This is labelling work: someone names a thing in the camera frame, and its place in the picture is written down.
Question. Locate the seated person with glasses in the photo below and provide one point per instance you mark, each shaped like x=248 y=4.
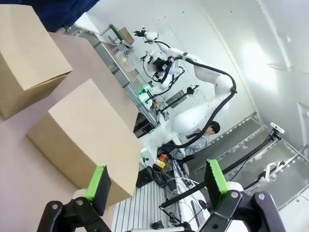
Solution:
x=198 y=142

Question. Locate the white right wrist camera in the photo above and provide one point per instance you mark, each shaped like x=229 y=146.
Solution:
x=150 y=58

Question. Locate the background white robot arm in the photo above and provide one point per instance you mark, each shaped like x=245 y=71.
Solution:
x=150 y=36

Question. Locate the large brown cardboard box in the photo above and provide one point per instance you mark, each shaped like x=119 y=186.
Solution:
x=84 y=125

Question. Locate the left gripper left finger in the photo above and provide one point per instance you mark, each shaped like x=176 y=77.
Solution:
x=95 y=183

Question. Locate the black camera stand pole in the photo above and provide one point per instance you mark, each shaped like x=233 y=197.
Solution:
x=241 y=158

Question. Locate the person's right hand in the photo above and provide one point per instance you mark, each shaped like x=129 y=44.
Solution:
x=61 y=29

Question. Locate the person in navy coat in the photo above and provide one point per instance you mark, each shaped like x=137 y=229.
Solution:
x=62 y=12

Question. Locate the yellow red emergency stop button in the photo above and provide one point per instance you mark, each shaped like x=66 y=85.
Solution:
x=160 y=164

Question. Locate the small black camera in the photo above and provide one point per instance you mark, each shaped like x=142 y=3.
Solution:
x=190 y=90

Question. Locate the small brown cardboard box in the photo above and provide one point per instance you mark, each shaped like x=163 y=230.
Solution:
x=29 y=48

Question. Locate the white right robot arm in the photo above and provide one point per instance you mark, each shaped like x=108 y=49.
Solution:
x=193 y=118

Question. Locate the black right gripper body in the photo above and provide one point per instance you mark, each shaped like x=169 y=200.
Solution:
x=160 y=65

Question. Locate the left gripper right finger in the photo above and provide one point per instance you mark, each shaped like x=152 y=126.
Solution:
x=214 y=178

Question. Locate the yellow ball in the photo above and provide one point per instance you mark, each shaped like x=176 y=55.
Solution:
x=124 y=60

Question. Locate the black computer box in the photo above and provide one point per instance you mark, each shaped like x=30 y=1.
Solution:
x=144 y=177

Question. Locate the background cardboard box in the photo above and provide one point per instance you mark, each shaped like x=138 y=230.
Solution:
x=126 y=36

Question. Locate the green frame table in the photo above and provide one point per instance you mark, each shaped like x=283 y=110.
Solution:
x=113 y=27

